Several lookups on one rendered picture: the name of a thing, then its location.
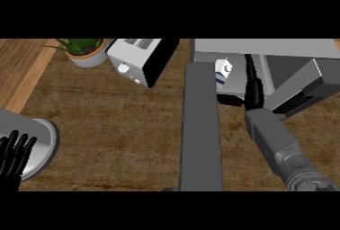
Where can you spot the green plant in white pot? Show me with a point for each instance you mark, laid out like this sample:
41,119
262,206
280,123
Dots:
86,51

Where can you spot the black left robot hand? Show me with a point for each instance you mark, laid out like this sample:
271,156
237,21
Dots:
13,161

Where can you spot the grey microwave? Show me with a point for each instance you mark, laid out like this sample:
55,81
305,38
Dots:
283,63

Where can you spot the white toaster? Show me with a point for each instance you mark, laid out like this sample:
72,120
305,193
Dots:
134,60

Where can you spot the grey round metal pot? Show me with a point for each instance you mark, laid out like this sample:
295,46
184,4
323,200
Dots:
41,143

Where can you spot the white and blue milk carton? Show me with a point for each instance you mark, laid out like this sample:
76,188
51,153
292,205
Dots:
224,70

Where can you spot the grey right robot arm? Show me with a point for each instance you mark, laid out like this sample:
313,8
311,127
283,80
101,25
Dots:
277,143

